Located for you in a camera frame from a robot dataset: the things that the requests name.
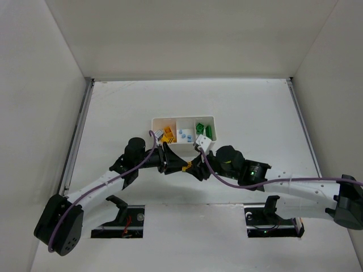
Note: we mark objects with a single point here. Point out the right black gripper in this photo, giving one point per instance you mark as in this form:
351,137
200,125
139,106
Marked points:
206,165

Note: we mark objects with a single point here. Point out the green lego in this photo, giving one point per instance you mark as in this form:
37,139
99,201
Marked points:
208,132

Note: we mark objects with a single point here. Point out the white divided sorting tray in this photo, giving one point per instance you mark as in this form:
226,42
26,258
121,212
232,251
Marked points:
188,126

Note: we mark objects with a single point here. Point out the yellow long lego brick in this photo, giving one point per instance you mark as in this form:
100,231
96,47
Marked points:
168,140

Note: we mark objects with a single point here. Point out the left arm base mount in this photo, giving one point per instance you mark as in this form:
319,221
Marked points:
125,223

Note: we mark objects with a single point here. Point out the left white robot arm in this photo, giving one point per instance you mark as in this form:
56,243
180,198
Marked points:
61,223

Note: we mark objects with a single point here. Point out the green square lego brick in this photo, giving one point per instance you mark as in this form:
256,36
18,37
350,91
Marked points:
200,128

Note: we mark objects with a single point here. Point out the right aluminium frame rail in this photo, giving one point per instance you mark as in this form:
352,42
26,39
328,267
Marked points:
303,125

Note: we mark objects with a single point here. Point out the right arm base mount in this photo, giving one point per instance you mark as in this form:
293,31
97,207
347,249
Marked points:
262,221

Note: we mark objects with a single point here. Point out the aluminium frame rail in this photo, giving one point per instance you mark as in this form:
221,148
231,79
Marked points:
68,169
303,125

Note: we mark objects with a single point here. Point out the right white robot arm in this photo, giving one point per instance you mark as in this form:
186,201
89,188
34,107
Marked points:
335,199

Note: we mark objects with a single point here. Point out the yellow curved lego brick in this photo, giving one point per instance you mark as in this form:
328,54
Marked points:
168,132

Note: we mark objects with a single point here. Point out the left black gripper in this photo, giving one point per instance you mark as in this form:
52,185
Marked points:
163,158

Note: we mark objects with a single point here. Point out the left aluminium frame rail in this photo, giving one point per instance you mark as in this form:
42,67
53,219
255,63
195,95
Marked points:
68,169

